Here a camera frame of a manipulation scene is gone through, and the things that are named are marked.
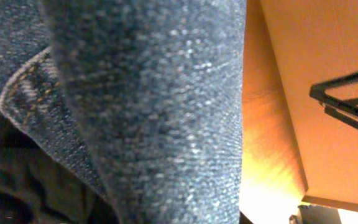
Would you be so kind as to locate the dark blue jeans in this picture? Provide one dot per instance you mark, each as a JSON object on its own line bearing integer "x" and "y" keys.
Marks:
{"x": 140, "y": 100}

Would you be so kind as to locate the black garment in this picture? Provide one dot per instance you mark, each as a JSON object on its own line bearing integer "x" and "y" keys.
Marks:
{"x": 36, "y": 189}

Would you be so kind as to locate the black metal frame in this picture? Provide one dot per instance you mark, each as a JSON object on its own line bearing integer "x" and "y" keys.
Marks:
{"x": 344, "y": 110}

